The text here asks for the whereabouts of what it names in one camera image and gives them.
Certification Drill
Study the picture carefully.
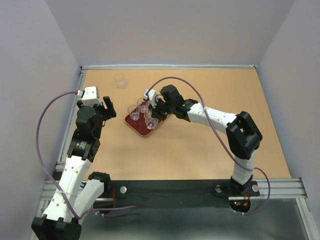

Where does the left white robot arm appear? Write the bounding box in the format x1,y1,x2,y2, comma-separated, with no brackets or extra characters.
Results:
31,96,117,240

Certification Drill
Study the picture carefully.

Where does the clear glass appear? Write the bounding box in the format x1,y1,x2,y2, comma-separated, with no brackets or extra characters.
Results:
136,97,150,114
113,73,126,89
145,117,159,130
144,110,152,120
127,105,140,121

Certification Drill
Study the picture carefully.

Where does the red rectangular serving tray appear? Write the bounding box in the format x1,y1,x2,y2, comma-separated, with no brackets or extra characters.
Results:
124,113,163,137

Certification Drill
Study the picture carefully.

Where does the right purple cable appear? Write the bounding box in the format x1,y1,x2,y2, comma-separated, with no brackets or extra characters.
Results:
144,76,271,216

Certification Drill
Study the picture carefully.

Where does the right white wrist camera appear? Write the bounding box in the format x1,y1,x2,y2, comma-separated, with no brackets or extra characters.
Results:
143,88,158,108

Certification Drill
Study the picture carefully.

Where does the aluminium table frame rail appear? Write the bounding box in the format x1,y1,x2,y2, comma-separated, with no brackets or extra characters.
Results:
80,64,257,70

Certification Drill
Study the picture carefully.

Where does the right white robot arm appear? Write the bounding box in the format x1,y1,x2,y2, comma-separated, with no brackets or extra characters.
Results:
143,84,263,195

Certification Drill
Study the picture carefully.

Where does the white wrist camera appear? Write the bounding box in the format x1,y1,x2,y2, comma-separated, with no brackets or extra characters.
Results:
76,86,102,107
143,88,158,108

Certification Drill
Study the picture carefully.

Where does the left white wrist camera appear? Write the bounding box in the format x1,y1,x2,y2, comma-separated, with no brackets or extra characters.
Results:
76,86,102,107

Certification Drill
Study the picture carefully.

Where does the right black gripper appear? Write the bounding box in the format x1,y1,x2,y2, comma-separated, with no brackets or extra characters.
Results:
148,96,175,121

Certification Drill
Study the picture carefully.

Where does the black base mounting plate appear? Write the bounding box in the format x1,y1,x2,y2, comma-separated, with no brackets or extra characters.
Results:
93,179,260,209

